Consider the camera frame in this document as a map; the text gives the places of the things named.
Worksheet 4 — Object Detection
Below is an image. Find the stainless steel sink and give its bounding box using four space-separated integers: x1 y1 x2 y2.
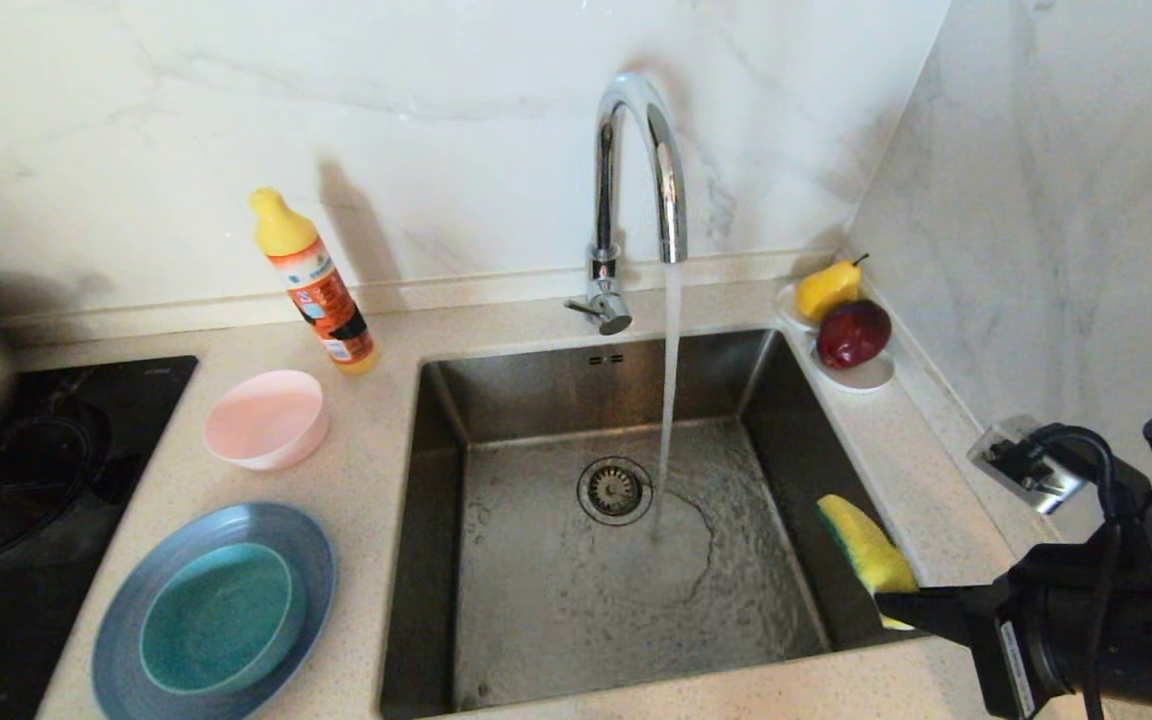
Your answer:
379 328 940 719

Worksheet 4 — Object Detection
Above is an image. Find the yellow pear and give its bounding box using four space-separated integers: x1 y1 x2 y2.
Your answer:
797 254 869 324

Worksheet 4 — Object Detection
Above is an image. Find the dark red apple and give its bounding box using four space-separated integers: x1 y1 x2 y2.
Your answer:
816 299 893 370

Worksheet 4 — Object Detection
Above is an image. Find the teal bowl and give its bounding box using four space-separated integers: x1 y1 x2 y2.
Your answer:
141 541 308 695

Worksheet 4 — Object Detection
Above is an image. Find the black right camera cable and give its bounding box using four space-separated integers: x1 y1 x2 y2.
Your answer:
986 423 1152 720

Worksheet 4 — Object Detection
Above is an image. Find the yellow capped dish soap bottle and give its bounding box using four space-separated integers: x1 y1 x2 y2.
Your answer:
249 188 381 377

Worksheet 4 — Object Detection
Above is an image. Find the large blue-grey plate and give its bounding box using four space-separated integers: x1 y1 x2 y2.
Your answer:
92 501 339 720

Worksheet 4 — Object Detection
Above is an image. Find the white fruit dish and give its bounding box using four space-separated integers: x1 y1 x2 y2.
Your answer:
774 283 897 393

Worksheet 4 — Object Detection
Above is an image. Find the chrome gooseneck faucet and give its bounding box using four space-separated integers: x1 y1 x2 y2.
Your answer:
564 72 689 337

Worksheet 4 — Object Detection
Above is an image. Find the yellow sponge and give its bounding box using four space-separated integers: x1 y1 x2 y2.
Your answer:
816 494 920 631

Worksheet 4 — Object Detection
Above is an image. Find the black induction cooktop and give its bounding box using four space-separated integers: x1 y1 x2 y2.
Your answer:
0 356 201 720

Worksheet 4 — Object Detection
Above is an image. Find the pink plastic bowl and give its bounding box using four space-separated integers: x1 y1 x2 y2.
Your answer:
204 370 330 472

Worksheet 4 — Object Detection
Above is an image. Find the metal drain strainer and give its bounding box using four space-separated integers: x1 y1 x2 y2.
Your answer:
576 457 654 527

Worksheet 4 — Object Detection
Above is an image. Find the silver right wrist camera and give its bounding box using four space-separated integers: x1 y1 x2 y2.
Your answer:
968 415 1087 514

